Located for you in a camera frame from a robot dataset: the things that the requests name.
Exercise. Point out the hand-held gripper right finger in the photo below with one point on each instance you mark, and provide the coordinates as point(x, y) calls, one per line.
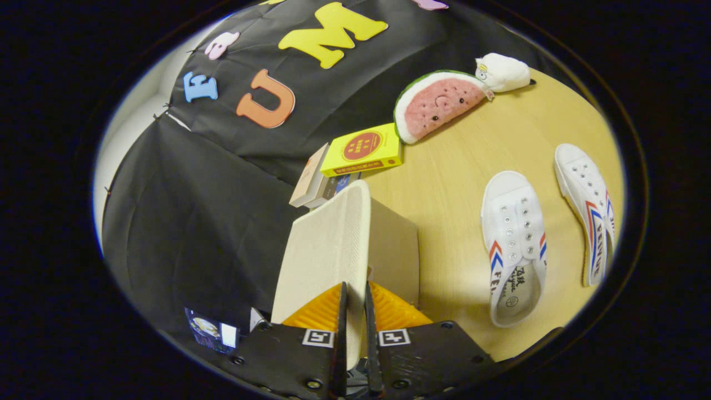
point(373, 344)

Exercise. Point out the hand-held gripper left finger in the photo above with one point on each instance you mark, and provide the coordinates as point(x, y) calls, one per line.
point(340, 344)

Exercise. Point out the beige fabric storage box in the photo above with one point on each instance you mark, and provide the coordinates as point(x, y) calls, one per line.
point(328, 250)

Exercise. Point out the white striped canvas shoe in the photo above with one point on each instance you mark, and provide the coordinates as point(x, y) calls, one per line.
point(583, 183)
point(514, 222)

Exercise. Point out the blue and white object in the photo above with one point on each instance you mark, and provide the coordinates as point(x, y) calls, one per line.
point(208, 330)

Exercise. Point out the grey white book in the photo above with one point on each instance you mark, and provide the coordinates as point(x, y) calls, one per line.
point(322, 191)

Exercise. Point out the yellow book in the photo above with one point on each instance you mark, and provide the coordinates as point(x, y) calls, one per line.
point(361, 150)

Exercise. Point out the watermelon slice plush toy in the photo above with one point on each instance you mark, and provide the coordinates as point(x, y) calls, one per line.
point(439, 105)

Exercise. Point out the white plush toy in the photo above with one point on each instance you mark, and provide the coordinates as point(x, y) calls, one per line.
point(502, 72)

